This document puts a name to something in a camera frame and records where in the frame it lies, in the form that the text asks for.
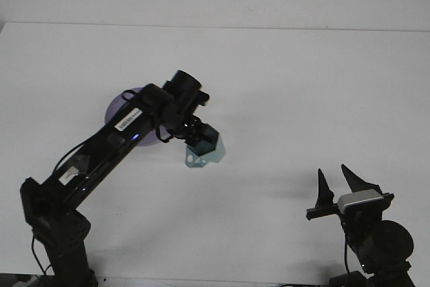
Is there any purple round plate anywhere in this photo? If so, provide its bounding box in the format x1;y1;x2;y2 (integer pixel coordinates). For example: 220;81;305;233
105;87;161;147

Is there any pale blue angular cup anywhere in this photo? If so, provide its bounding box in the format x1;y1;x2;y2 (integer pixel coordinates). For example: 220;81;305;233
183;124;227;169

